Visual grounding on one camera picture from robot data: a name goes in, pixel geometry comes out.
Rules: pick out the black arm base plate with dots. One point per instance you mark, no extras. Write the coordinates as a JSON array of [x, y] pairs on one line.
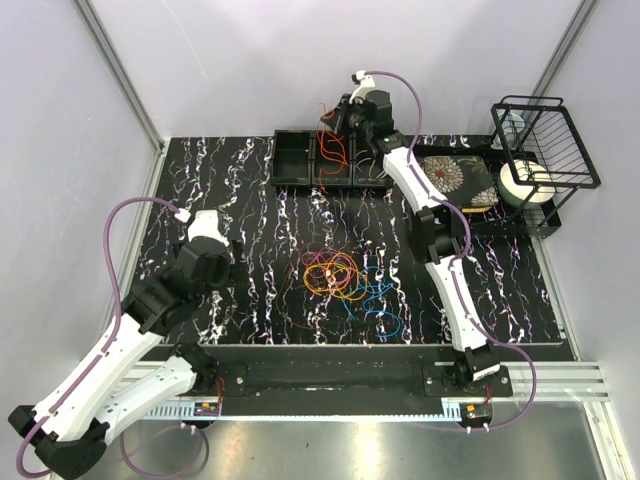
[[342, 381]]

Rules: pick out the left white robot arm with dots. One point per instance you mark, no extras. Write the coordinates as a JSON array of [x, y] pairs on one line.
[[72, 427]]

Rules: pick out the black tray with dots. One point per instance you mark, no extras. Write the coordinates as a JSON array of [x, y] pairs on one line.
[[500, 220]]

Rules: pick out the black wire dish rack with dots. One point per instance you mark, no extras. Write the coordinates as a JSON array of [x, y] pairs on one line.
[[551, 139]]

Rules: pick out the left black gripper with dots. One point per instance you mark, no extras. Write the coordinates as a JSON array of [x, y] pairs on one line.
[[233, 273]]

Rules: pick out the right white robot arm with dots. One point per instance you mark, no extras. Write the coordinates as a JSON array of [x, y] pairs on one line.
[[437, 229]]

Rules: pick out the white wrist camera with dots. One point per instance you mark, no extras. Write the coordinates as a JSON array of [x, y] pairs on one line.
[[202, 224], [364, 83]]

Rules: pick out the white ceramic bowl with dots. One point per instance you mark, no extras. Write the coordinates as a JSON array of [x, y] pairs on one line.
[[516, 194]]

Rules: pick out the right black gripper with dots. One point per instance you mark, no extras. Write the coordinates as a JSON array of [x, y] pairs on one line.
[[342, 108]]

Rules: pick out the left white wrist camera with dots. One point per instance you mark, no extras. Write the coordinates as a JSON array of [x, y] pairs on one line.
[[202, 224]]

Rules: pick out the aluminium ruler rail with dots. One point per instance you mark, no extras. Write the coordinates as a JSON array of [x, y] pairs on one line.
[[190, 410]]

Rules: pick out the black three-compartment bin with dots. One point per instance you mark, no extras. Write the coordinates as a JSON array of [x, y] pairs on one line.
[[320, 159]]

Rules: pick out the pale blue cup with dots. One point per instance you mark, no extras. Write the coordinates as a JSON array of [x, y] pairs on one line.
[[512, 127]]

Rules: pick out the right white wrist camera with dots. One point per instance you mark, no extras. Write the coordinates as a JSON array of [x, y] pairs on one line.
[[364, 83]]

